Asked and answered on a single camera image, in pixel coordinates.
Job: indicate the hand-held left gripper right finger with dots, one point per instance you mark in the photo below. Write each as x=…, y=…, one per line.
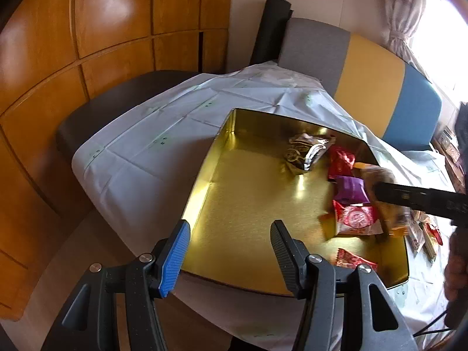
x=289, y=259

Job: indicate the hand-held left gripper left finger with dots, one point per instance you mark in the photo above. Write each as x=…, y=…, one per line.
x=175, y=256

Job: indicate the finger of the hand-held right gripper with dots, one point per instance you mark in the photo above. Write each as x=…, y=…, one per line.
x=402, y=194

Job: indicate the orange pastry snack packet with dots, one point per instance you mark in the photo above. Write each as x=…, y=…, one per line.
x=376, y=175

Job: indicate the long plain red snack packet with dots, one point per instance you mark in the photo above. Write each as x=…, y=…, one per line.
x=433, y=234

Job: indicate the beige and yellow snack packet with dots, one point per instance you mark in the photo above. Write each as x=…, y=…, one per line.
x=416, y=236

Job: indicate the purple snack packet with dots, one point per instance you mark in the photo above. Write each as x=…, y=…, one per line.
x=351, y=189

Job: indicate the white red round-print snack packet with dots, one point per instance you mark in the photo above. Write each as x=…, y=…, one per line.
x=356, y=219

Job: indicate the maroon and gold tin box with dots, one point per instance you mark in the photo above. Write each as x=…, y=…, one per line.
x=256, y=208

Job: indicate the red gold patterned snack packet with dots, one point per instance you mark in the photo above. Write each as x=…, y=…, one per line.
x=353, y=259

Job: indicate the shiny red foil snack packet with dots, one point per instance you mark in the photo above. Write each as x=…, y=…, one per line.
x=342, y=161

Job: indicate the white brown patterned snack packet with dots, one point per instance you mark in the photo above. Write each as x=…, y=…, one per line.
x=307, y=153

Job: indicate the person's right hand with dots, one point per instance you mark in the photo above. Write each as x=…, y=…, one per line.
x=455, y=270

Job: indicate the wooden side table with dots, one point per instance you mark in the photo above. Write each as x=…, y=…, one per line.
x=455, y=175

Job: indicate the grey yellow blue chair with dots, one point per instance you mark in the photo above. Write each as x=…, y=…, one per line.
x=373, y=76

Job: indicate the white green cloud-print tablecloth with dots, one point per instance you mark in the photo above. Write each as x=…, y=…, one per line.
x=146, y=135

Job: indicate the window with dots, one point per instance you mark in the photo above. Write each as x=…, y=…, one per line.
x=446, y=44

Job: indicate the dark brown seat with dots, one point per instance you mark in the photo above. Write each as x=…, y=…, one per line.
x=109, y=102

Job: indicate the beige tied curtain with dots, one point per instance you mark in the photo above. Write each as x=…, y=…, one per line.
x=402, y=14

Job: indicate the black rolled mat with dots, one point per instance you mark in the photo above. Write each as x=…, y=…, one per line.
x=270, y=33

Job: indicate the wooden wardrobe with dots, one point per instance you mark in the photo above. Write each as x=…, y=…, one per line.
x=73, y=44

